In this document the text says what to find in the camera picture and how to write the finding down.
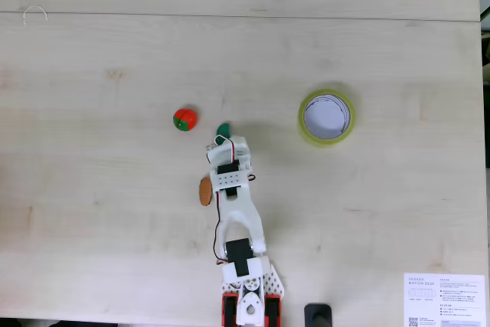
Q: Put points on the green toy cucumber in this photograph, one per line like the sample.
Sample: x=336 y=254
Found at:
x=224 y=129

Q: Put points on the red green toy tomato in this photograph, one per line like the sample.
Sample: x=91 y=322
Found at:
x=186 y=119

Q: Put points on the white printed paper sheet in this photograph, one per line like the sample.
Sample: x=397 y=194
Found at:
x=444 y=300

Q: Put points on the brown toy bread slice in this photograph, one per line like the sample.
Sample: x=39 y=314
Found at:
x=204 y=191

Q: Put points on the yellow tape roll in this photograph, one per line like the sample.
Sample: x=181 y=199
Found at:
x=302 y=128

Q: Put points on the black clamp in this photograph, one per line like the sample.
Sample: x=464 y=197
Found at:
x=317 y=315

